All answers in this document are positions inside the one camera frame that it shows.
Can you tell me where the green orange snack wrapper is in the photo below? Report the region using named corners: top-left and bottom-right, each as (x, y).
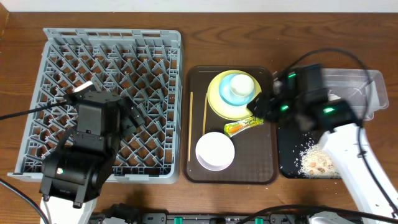
top-left (223, 116), bottom-right (264, 138)

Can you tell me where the white bowl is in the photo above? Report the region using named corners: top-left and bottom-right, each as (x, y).
top-left (195, 132), bottom-right (235, 172)

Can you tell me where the pile of rice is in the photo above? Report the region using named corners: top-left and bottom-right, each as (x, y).
top-left (294, 139), bottom-right (340, 179)

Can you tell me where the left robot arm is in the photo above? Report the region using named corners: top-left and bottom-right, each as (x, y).
top-left (40, 90), bottom-right (144, 223)

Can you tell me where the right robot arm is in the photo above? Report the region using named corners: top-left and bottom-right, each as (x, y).
top-left (247, 64), bottom-right (397, 223)

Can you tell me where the black waste tray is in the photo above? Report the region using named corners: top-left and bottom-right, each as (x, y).
top-left (277, 127), bottom-right (323, 179)

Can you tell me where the white cup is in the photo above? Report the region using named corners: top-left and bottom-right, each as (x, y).
top-left (230, 74), bottom-right (254, 96)

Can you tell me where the yellow plate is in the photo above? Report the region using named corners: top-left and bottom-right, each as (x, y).
top-left (207, 70), bottom-right (261, 121)

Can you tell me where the light blue small plate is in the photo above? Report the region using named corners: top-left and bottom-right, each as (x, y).
top-left (219, 73), bottom-right (255, 106)

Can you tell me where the grey plastic dish rack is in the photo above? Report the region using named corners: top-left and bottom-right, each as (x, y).
top-left (11, 28), bottom-right (183, 184)

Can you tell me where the brown serving tray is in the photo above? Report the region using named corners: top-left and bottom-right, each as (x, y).
top-left (182, 66), bottom-right (278, 184)

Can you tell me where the clear plastic bin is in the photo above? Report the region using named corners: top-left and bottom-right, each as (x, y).
top-left (273, 68), bottom-right (389, 121)

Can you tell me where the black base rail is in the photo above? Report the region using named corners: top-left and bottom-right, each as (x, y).
top-left (88, 203), bottom-right (309, 224)

